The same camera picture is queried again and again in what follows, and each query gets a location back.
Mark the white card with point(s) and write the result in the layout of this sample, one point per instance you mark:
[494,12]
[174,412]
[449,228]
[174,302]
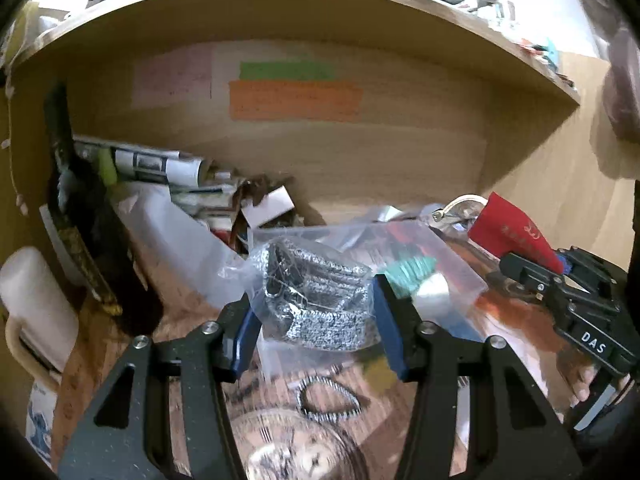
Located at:
[267,205]

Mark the green marker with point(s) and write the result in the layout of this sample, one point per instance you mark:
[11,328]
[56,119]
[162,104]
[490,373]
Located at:
[107,167]

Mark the clear zip plastic bag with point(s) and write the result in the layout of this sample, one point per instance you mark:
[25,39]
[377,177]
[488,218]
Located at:
[440,265]

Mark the pink paper note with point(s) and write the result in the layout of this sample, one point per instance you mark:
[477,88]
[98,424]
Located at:
[172,75]

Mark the rolled printed magazine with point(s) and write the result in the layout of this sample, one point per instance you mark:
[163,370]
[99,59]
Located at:
[150,162]

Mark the wooden shelf board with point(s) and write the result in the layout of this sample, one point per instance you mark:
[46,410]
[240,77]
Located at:
[300,10]

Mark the translucent white plastic bag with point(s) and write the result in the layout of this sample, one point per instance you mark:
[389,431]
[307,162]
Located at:
[165,225]

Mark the person's right hand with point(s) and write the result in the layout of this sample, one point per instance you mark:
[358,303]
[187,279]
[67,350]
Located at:
[582,385]

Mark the red fabric pouch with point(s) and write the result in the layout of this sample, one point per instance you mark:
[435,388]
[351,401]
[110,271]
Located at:
[515,232]

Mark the blurred pale pink object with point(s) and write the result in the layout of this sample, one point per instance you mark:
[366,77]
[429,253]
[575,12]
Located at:
[622,80]

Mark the green paper note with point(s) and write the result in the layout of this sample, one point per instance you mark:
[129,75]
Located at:
[285,70]

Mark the orange paper note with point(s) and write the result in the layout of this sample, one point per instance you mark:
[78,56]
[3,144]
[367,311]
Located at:
[295,100]

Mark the round clock face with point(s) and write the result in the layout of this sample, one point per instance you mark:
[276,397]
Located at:
[300,450]

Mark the blue and white box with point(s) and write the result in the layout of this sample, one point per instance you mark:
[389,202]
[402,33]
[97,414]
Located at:
[42,420]

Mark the white mug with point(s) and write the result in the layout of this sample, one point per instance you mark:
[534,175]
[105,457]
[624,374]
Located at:
[35,300]

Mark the white soft item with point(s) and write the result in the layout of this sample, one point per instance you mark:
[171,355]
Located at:
[432,292]

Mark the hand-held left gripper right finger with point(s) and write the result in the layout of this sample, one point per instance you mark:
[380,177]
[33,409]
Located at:
[391,327]

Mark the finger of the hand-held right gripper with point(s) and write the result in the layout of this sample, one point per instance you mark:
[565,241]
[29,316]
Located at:
[585,262]
[527,275]

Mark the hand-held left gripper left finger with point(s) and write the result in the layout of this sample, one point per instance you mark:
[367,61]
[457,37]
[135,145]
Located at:
[244,341]

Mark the teal ribbed soft item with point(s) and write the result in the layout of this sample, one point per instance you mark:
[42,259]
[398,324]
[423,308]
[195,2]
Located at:
[412,269]

